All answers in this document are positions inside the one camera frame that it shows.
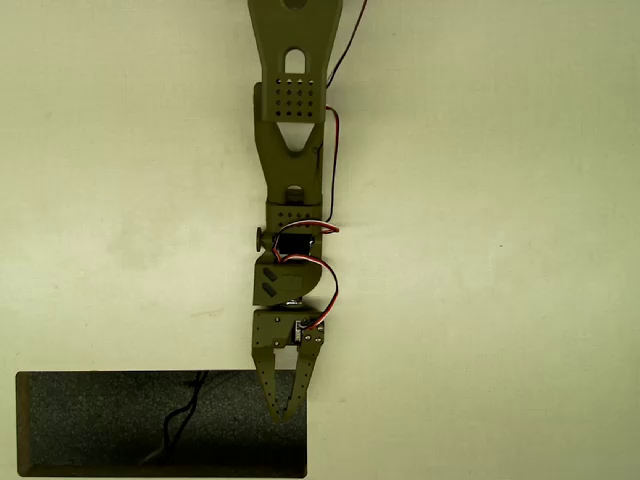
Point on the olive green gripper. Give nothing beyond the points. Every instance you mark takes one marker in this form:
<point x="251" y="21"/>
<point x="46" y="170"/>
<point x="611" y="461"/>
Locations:
<point x="272" y="331"/>

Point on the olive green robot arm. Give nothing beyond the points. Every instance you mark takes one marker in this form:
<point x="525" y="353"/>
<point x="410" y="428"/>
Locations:
<point x="290" y="165"/>

